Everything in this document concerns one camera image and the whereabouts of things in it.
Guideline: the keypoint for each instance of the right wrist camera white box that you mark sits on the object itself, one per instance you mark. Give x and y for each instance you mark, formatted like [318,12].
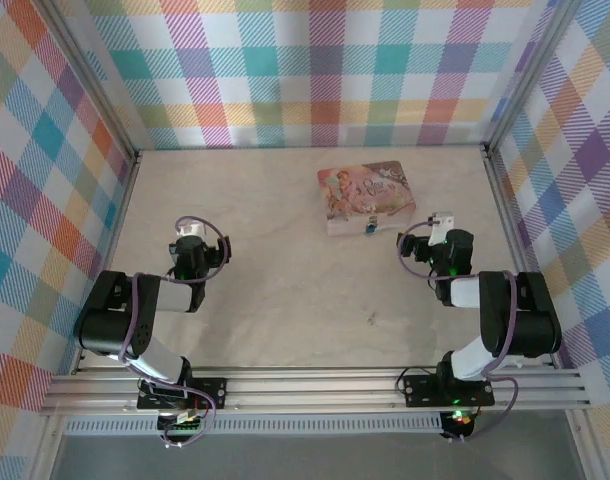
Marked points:
[441,225]

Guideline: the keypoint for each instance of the aluminium frame post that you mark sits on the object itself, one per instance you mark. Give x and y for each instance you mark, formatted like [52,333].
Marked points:
[520,75]
[100,75]

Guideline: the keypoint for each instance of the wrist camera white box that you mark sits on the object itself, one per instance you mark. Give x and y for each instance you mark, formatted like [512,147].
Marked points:
[191,230]
[441,225]

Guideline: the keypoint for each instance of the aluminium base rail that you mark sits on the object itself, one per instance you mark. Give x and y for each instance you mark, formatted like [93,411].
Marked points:
[310,390]

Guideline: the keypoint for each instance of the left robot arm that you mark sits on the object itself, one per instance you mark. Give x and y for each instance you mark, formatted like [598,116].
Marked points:
[110,325]

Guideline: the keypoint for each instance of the pink illustrated tin box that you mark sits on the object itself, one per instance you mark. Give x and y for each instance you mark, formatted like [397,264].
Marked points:
[365,190]

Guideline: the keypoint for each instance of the grey sheet metal panel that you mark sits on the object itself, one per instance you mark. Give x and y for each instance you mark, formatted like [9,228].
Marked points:
[310,457]

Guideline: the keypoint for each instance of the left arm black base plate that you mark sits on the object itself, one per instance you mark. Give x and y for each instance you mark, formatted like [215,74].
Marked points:
[210,392]

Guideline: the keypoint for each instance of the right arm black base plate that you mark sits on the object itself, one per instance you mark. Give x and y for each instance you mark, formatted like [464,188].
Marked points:
[420,390]

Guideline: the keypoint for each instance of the small blue padlock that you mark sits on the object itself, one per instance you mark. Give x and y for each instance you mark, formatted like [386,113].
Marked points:
[370,229]

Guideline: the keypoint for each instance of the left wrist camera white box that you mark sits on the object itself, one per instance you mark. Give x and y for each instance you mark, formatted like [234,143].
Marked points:
[191,230]

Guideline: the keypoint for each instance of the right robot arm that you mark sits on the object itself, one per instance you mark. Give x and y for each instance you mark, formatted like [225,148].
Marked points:
[530,325]

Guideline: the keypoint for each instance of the aluminium side rail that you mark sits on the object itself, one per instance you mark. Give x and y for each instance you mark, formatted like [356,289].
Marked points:
[116,225]
[511,225]

